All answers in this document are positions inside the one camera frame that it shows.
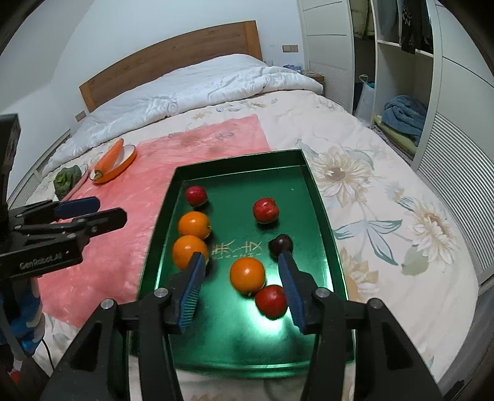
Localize red apple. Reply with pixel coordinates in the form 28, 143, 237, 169
253, 197, 280, 224
254, 285, 288, 320
185, 185, 208, 207

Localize orange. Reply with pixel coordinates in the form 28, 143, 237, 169
229, 257, 266, 296
172, 235, 209, 271
178, 211, 212, 240

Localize green leafy vegetable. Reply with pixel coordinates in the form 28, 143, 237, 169
53, 165, 81, 200

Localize pink plastic sheet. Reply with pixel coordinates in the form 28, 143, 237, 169
39, 114, 269, 327

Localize carrot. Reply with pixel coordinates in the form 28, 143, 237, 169
92, 139, 124, 180

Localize orange rimmed plate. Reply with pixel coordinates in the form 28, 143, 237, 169
90, 145, 137, 185

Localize floral bed cover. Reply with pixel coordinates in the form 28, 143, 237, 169
33, 90, 478, 378

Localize green rectangular tray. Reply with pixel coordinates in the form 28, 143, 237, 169
138, 150, 347, 378

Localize white slatted door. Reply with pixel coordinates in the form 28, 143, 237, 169
418, 113, 493, 283

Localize white plastic bag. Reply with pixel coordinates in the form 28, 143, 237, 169
354, 73, 375, 126

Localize white duvet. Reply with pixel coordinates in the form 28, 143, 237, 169
42, 53, 323, 176

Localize blue towel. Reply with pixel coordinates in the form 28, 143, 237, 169
382, 95, 427, 146

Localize wooden headboard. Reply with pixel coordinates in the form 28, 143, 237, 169
80, 20, 262, 112

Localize white wardrobe shelving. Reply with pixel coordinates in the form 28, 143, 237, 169
371, 1, 493, 172

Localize hanging dark clothes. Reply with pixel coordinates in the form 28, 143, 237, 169
400, 0, 433, 54

